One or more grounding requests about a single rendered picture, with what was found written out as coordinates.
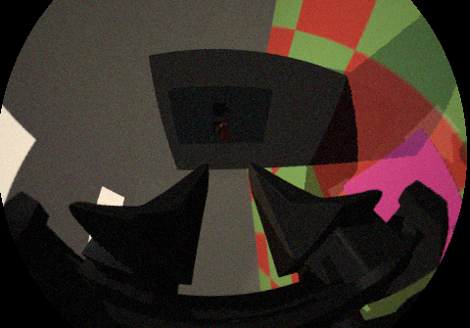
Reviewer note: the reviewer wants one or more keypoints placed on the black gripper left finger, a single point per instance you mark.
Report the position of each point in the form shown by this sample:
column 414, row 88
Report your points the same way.
column 168, row 227

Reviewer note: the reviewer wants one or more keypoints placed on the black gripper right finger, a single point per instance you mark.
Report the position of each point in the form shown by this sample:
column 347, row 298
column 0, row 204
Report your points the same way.
column 295, row 221

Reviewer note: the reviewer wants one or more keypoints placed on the grey panel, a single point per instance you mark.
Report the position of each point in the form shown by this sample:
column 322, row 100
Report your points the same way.
column 277, row 108

